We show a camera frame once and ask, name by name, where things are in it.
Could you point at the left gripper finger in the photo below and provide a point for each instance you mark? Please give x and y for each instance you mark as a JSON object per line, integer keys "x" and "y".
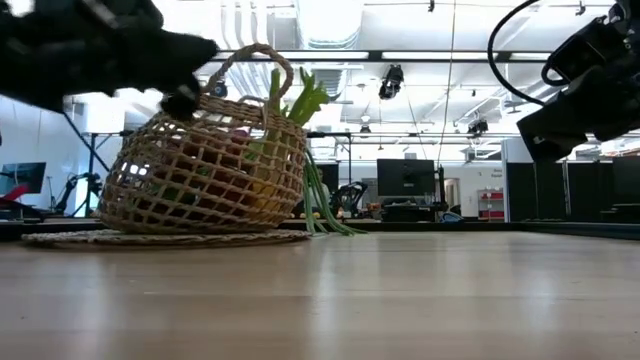
{"x": 195, "y": 52}
{"x": 181, "y": 102}

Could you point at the woven straw basket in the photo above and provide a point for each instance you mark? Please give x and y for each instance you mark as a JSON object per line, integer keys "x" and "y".
{"x": 240, "y": 112}

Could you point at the white and green leek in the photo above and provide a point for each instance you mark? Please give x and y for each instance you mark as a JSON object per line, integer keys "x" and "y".
{"x": 310, "y": 102}

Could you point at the green long beans bunch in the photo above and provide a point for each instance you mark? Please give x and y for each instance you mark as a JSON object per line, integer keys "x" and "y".
{"x": 312, "y": 195}

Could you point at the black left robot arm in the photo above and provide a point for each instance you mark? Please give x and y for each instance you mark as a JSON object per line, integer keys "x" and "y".
{"x": 125, "y": 10}

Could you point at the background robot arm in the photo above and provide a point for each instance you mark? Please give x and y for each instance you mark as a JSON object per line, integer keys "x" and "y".
{"x": 70, "y": 187}

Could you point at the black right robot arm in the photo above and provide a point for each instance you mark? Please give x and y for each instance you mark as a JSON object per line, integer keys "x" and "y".
{"x": 627, "y": 30}

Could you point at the black partition panels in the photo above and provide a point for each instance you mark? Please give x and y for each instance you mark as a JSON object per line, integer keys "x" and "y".
{"x": 590, "y": 190}

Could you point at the black tripod stand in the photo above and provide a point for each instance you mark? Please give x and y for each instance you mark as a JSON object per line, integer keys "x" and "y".
{"x": 91, "y": 165}

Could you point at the monitor with red image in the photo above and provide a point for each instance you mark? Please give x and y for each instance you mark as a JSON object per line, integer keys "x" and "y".
{"x": 25, "y": 175}

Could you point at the red and white shelf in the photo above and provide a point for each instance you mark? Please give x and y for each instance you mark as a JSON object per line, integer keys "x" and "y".
{"x": 491, "y": 196}

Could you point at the flat round woven mat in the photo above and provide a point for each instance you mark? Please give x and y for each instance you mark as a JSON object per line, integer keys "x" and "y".
{"x": 150, "y": 239}

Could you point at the black overhead beam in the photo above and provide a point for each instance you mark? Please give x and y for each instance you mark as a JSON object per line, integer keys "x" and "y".
{"x": 375, "y": 56}

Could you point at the black computer monitor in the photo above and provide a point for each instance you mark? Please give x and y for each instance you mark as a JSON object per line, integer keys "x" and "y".
{"x": 405, "y": 177}

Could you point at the black desk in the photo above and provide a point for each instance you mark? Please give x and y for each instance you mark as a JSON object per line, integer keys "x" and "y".
{"x": 410, "y": 212}

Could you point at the black ceiling-hung camera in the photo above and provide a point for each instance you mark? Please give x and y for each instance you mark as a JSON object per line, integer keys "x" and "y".
{"x": 391, "y": 82}
{"x": 477, "y": 127}
{"x": 219, "y": 90}

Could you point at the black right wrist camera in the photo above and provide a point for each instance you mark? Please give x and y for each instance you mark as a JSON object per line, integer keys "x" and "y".
{"x": 580, "y": 50}

